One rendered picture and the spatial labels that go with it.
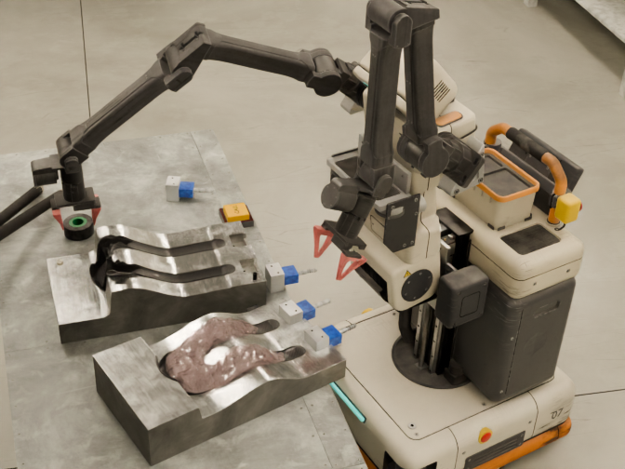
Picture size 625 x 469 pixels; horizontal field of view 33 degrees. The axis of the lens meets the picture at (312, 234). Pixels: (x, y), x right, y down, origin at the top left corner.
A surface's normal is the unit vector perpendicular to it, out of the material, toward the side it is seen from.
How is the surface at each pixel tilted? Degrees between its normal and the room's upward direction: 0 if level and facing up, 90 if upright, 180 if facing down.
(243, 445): 0
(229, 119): 0
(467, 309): 90
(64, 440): 0
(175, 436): 90
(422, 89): 91
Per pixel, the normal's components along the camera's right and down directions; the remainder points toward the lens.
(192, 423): 0.57, 0.50
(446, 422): 0.04, -0.80
